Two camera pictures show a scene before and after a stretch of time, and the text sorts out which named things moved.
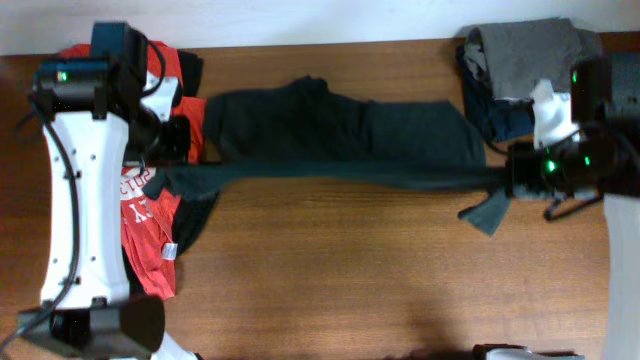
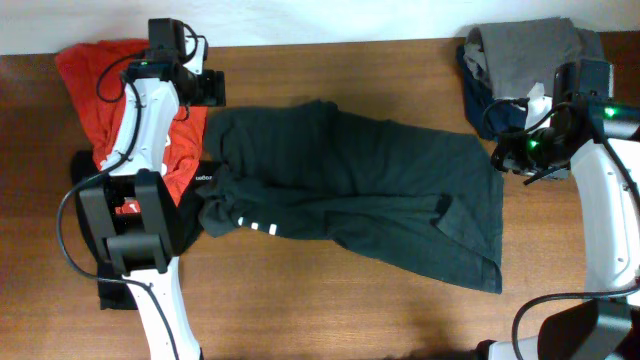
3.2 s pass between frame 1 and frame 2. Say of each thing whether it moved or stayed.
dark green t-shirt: moved
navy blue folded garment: stayed
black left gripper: moved
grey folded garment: stayed
